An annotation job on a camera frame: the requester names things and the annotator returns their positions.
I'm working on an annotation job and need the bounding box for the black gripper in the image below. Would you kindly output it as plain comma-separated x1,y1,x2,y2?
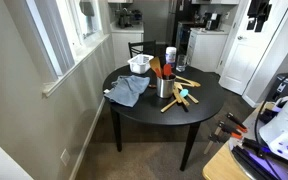
246,0,273,33

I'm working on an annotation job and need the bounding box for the slotted wooden spoon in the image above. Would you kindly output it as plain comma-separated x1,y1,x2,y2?
173,81,196,89

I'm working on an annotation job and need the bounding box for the stainless steel bucket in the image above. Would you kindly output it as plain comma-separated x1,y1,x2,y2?
156,73,177,99

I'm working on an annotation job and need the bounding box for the black countertop appliance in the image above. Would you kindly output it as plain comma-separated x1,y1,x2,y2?
203,12,222,31

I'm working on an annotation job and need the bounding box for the white drawer cabinet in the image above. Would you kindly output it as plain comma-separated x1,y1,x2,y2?
186,27,230,73

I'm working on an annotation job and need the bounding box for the black trash bin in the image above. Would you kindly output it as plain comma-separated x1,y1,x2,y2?
266,72,288,102

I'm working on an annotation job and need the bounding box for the black refrigerator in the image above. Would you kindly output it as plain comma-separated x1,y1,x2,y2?
166,0,205,48

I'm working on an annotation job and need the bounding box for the clear glass mug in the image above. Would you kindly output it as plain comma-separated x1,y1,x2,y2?
175,54,189,73

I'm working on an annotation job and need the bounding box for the wooden spork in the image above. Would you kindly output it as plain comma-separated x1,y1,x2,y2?
175,75,202,86

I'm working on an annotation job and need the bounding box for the black orange clamp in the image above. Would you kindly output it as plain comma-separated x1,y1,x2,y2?
225,112,249,134
217,120,244,140

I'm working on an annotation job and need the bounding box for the teal silicone spatula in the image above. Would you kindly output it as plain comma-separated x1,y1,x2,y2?
179,88,190,98

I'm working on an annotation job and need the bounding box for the red silicone spatula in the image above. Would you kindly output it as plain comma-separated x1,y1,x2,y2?
162,63,173,80

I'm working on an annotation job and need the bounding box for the flat wooden utensil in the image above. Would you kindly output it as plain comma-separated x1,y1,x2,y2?
172,85,191,108

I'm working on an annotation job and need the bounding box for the wide wooden spatula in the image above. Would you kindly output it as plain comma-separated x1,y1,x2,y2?
149,56,163,78

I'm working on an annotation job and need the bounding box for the orange red silicone utensil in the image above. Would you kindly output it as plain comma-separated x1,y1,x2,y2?
153,67,163,79

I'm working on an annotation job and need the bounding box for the black dining chair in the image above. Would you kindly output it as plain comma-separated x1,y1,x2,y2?
127,40,158,59

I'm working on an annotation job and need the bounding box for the small black kitchen appliance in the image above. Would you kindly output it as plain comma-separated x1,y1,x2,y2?
132,9,144,25

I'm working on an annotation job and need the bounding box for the thin wooden utensil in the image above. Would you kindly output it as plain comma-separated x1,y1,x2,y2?
160,98,179,114

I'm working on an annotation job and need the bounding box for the white plastic basket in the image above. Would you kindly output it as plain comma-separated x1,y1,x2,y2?
127,53,155,75

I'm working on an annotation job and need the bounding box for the clamp with silver bar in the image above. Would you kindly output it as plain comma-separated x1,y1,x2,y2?
203,125,230,155

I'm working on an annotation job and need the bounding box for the black coffee machine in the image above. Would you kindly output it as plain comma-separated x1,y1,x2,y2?
114,7,134,30

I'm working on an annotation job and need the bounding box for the white kitchen cabinet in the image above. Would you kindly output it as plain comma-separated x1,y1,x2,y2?
109,21,145,70

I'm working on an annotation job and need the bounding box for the round black table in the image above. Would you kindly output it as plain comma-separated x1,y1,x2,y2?
102,63,226,172

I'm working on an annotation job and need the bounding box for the blue grey towel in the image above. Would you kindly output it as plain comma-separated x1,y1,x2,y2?
103,74,151,108

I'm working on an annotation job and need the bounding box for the wooden workbench top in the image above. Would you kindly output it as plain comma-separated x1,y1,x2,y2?
202,100,288,180

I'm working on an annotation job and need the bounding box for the white framed window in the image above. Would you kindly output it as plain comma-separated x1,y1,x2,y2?
25,0,111,98

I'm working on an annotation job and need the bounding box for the white furniture panel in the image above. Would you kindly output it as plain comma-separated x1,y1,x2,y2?
0,131,35,180

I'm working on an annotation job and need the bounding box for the white wall cabinet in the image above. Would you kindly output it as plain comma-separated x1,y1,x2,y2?
190,0,240,5
107,0,134,4

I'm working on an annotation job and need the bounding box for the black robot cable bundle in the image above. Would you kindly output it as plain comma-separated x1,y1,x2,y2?
253,61,288,151

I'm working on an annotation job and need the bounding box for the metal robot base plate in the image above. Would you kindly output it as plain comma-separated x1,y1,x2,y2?
228,135,288,180

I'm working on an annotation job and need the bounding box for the white wall outlet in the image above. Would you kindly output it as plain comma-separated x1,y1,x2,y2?
60,148,71,167

